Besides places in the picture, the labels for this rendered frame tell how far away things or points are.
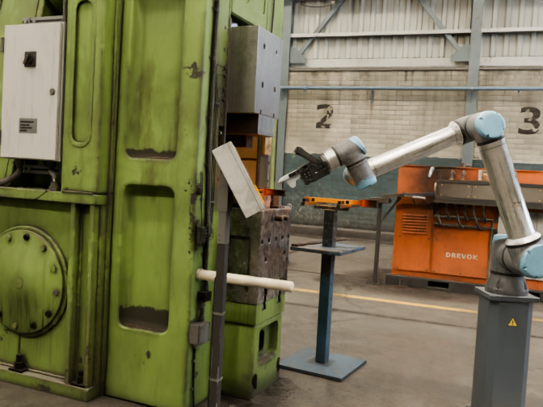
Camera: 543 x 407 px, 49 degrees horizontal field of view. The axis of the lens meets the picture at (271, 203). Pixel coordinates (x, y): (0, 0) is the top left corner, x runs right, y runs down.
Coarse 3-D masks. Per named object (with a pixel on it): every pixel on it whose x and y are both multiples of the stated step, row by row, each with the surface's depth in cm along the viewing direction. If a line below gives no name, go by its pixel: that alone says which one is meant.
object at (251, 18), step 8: (232, 0) 279; (240, 0) 286; (248, 0) 296; (256, 0) 305; (264, 0) 313; (232, 8) 280; (240, 8) 287; (248, 8) 295; (256, 8) 306; (264, 8) 314; (232, 16) 289; (240, 16) 288; (248, 16) 296; (256, 16) 304; (264, 16) 313; (240, 24) 301; (248, 24) 299; (256, 24) 305; (264, 24) 314
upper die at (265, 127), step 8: (232, 120) 287; (240, 120) 285; (248, 120) 284; (256, 120) 282; (264, 120) 288; (272, 120) 297; (232, 128) 287; (240, 128) 285; (248, 128) 284; (256, 128) 282; (264, 128) 289; (272, 128) 298; (264, 136) 300; (272, 136) 299
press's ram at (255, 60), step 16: (240, 32) 279; (256, 32) 275; (240, 48) 279; (256, 48) 276; (272, 48) 291; (240, 64) 279; (256, 64) 276; (272, 64) 292; (240, 80) 279; (256, 80) 276; (272, 80) 294; (240, 96) 279; (256, 96) 278; (272, 96) 295; (240, 112) 280; (256, 112) 279; (272, 112) 297
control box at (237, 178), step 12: (228, 144) 220; (216, 156) 220; (228, 156) 220; (228, 168) 220; (240, 168) 220; (228, 180) 221; (240, 180) 221; (240, 192) 221; (252, 192) 221; (240, 204) 221; (252, 204) 221
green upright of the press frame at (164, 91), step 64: (128, 0) 272; (192, 0) 259; (128, 64) 273; (192, 64) 260; (128, 128) 275; (192, 128) 260; (128, 192) 278; (192, 192) 260; (128, 256) 280; (192, 256) 262; (128, 320) 281; (128, 384) 276
